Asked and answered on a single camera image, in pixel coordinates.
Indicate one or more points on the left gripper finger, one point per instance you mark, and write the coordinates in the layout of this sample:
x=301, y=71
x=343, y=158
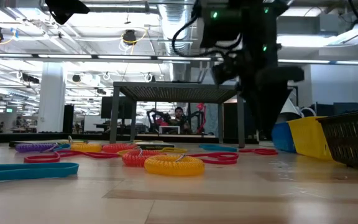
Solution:
x=67, y=9

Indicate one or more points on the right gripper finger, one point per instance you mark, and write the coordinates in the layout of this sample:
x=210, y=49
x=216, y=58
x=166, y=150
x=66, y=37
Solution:
x=272, y=109
x=249, y=102

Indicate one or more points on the red rubber band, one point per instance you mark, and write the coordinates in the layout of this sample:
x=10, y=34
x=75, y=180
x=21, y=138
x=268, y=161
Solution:
x=266, y=152
x=222, y=162
x=39, y=160

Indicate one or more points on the yellow rubber band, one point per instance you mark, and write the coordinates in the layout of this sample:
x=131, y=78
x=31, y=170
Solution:
x=176, y=150

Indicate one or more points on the yellow spiral coil wristband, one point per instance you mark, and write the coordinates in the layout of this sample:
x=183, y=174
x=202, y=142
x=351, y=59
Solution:
x=166, y=169
x=85, y=148

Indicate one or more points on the orange spiral coil wristband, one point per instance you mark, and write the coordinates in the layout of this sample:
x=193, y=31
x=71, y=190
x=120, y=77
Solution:
x=132, y=160

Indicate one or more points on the red spiral coil wristband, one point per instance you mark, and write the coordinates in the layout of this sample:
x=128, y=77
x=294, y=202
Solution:
x=117, y=148

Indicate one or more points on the purple spiral coil wristband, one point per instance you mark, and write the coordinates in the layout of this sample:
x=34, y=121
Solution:
x=33, y=148

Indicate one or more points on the black background robot arm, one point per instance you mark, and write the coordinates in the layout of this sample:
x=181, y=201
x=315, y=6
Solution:
x=150, y=118

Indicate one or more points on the red background robot arm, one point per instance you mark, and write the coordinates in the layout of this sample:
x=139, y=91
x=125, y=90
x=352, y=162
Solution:
x=201, y=107

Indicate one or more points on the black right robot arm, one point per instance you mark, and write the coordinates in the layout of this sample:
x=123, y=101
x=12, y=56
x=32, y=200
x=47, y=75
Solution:
x=244, y=25

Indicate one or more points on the blue-grey office monitor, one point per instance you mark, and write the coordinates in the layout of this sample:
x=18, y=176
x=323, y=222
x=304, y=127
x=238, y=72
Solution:
x=346, y=108

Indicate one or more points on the dark wide cabinet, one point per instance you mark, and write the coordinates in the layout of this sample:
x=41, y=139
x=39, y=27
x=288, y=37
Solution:
x=230, y=124

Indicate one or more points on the blue plastic basket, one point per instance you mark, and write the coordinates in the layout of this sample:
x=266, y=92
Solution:
x=281, y=138

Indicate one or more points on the long linear ceiling light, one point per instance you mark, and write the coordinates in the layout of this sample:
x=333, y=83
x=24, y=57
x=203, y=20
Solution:
x=64, y=56

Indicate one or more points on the yellow plastic basket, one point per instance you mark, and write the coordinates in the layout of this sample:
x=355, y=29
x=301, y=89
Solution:
x=309, y=138

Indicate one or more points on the person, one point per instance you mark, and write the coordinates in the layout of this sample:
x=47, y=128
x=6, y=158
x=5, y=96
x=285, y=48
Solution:
x=179, y=113

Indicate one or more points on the small white table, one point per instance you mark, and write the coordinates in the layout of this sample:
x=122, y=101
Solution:
x=169, y=127

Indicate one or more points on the grey perforated metal shelf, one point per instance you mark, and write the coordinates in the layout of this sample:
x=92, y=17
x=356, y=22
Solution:
x=166, y=93

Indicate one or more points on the black plastic basket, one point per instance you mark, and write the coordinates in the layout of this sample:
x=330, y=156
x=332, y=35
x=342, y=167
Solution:
x=353, y=140

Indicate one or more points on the white building column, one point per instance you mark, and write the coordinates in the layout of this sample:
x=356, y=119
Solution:
x=51, y=99

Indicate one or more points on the black computer monitor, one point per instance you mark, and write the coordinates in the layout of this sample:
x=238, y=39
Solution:
x=106, y=107

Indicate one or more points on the tall black cabinet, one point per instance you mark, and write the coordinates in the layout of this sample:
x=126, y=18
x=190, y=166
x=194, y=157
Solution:
x=68, y=119

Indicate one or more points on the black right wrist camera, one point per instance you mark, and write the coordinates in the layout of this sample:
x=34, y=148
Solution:
x=225, y=74

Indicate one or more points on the silver corrugated ventilation duct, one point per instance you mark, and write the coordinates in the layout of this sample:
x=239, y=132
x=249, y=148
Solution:
x=176, y=25

